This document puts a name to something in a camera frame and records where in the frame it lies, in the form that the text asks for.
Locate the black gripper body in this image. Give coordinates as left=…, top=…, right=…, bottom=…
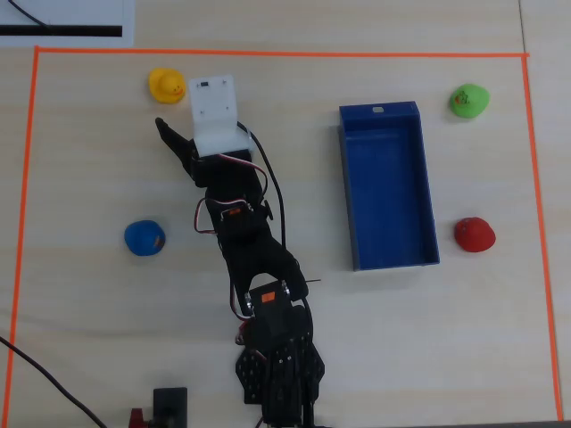
left=190, top=149, right=269, bottom=202

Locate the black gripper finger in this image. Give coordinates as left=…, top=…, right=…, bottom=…
left=154, top=117, right=201, bottom=187

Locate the yellow rubber duck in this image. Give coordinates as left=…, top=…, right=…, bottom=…
left=147, top=67, right=186, bottom=105

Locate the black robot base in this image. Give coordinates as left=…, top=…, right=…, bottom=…
left=234, top=338, right=327, bottom=428

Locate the blue rubber duck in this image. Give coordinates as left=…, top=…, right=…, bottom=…
left=123, top=218, right=168, bottom=257

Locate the blue rectangular box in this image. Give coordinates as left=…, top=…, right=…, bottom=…
left=338, top=101, right=441, bottom=272

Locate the green rubber duck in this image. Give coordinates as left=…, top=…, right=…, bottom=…
left=448, top=83, right=492, bottom=119

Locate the red rubber duck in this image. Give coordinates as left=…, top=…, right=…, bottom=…
left=453, top=217, right=497, bottom=253

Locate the orange tape border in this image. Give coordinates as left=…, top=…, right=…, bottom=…
left=4, top=45, right=564, bottom=423

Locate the white paper with black stripe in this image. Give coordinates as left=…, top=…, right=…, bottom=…
left=0, top=0, right=136, bottom=47

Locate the black table clamp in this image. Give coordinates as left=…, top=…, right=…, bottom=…
left=152, top=386, right=189, bottom=428

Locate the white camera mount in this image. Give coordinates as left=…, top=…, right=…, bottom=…
left=187, top=74, right=254, bottom=159

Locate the red white black servo wire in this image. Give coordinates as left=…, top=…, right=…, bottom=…
left=193, top=151, right=269, bottom=236

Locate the black camera cable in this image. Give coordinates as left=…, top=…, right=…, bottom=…
left=236, top=119, right=287, bottom=251

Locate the thin black cable on paper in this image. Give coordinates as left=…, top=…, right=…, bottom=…
left=7, top=0, right=51, bottom=29

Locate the long black table cable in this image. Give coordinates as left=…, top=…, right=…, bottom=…
left=0, top=334, right=108, bottom=428

